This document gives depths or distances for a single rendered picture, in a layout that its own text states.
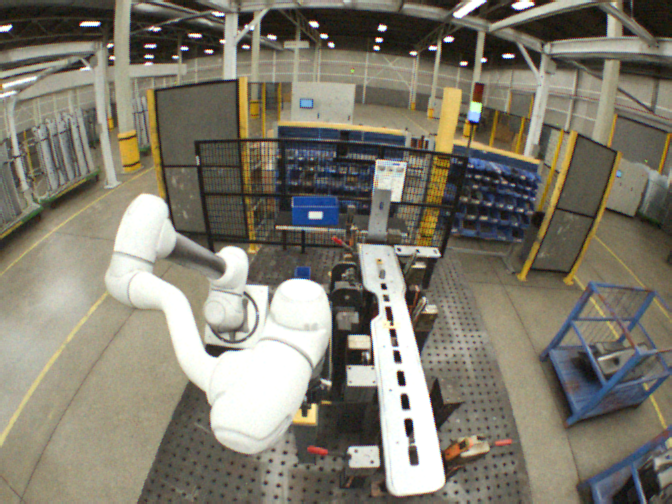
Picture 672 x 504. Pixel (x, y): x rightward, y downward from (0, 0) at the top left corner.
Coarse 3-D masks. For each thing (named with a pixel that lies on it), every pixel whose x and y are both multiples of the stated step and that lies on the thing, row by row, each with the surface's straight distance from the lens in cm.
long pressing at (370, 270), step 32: (384, 256) 167; (384, 320) 127; (384, 352) 116; (416, 352) 119; (384, 384) 107; (416, 384) 110; (384, 416) 100; (416, 416) 104; (384, 448) 96; (416, 480) 96
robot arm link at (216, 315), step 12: (216, 300) 128; (228, 300) 130; (240, 300) 136; (204, 312) 130; (216, 312) 127; (228, 312) 128; (240, 312) 138; (216, 324) 128; (228, 324) 130; (240, 324) 145
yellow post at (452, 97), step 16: (448, 96) 202; (448, 112) 202; (448, 128) 204; (448, 144) 206; (448, 160) 209; (432, 176) 212; (432, 192) 213; (432, 208) 218; (432, 224) 224; (416, 240) 237
